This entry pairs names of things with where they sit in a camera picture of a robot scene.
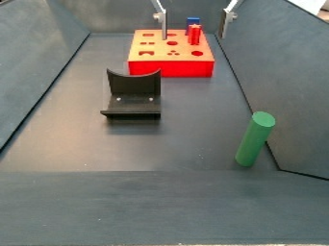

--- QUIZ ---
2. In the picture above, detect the red star block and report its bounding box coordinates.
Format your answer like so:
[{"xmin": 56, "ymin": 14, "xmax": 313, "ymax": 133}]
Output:
[{"xmin": 187, "ymin": 24, "xmax": 202, "ymax": 45}]

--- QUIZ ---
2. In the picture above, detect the green cylinder peg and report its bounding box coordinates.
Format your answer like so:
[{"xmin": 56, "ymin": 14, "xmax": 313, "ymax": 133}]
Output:
[{"xmin": 236, "ymin": 111, "xmax": 277, "ymax": 167}]

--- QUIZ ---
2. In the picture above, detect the blue rectangular block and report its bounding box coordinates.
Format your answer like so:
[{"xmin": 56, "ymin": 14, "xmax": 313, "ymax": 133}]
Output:
[{"xmin": 185, "ymin": 16, "xmax": 201, "ymax": 36}]

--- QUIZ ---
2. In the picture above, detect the black curved holder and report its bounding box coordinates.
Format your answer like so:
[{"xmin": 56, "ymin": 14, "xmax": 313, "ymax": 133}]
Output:
[{"xmin": 101, "ymin": 70, "xmax": 162, "ymax": 118}]

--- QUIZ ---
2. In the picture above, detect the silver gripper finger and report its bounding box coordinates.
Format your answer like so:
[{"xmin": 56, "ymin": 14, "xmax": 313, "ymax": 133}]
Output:
[
  {"xmin": 150, "ymin": 0, "xmax": 167, "ymax": 40},
  {"xmin": 218, "ymin": 0, "xmax": 245, "ymax": 38}
]

